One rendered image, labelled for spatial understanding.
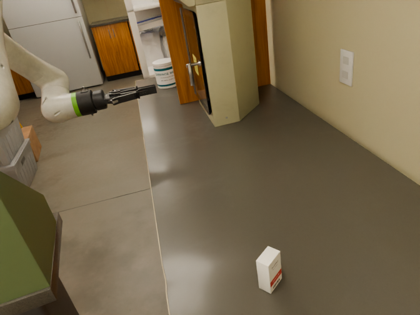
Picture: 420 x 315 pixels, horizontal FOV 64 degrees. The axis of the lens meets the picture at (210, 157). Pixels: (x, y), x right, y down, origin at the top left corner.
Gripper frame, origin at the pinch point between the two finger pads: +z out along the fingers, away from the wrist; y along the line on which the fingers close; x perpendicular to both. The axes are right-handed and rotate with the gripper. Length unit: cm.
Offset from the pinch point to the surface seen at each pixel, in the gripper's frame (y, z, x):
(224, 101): -5.1, 28.9, 9.4
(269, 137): -25, 40, 19
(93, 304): 6, -56, 115
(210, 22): -4.7, 27.8, -21.2
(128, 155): 181, -34, 117
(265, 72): 32, 61, 13
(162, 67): 63, 11, 8
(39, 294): -71, -34, 20
